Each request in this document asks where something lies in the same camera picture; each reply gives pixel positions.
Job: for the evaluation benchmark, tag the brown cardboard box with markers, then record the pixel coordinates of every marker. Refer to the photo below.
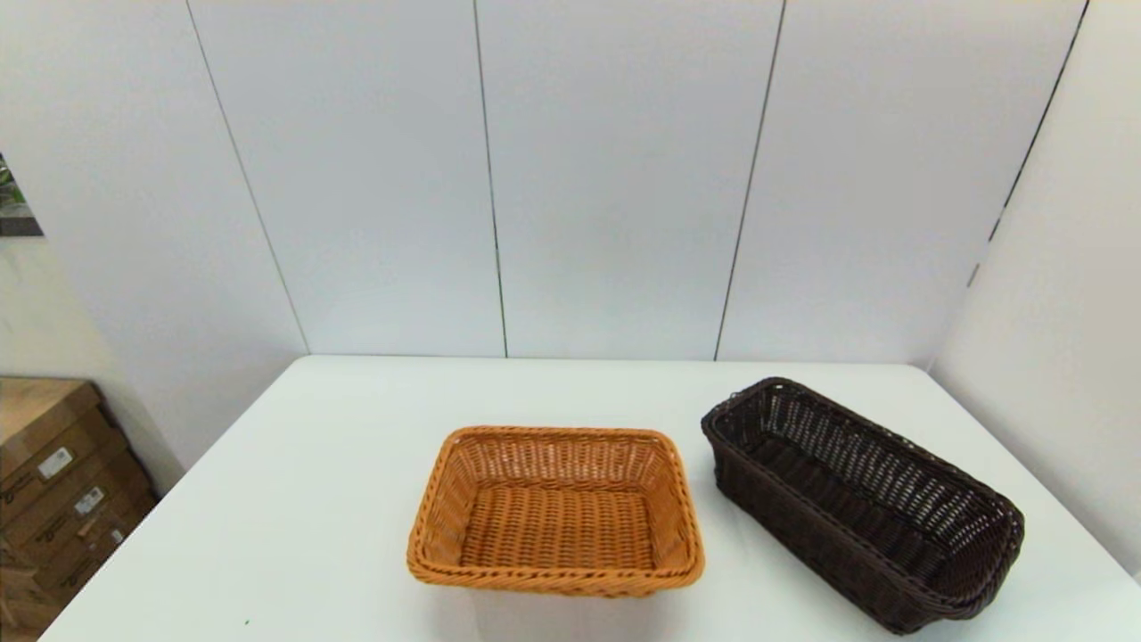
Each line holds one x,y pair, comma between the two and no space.
71,522
22,606
40,419
98,557

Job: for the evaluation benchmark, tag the orange wicker basket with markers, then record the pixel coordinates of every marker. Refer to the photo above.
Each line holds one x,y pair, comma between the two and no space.
553,526

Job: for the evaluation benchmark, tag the dark brown wicker basket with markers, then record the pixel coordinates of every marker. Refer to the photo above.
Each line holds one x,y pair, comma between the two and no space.
891,571

